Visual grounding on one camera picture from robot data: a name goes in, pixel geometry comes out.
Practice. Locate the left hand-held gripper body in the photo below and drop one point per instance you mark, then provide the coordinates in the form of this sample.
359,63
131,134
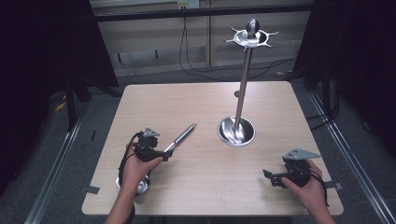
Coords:
146,146

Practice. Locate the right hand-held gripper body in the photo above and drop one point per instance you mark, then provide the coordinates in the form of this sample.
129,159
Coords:
297,168

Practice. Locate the stainless steel ladle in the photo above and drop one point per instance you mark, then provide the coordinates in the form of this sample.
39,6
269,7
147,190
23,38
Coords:
182,137

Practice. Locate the person's left hand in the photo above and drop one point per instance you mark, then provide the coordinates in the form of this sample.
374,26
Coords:
137,171

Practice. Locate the person's right hand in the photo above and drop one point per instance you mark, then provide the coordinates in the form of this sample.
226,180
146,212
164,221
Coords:
308,193

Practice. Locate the grey tape piece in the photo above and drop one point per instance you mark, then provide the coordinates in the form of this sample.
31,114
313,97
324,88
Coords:
91,189
334,185

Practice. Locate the metal utensil stand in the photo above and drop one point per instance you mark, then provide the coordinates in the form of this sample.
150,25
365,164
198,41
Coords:
243,93

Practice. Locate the black stand leg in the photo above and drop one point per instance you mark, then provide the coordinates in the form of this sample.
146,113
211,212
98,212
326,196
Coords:
71,102

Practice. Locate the black curtain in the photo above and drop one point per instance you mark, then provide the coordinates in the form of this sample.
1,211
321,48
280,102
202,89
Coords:
46,62
358,62

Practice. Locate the black horizontal bar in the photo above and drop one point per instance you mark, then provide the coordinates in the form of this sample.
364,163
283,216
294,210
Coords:
202,13

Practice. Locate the metal floor rail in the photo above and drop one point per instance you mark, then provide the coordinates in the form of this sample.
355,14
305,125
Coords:
348,155
56,168

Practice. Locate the white wall socket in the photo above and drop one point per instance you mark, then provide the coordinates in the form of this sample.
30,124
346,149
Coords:
188,3

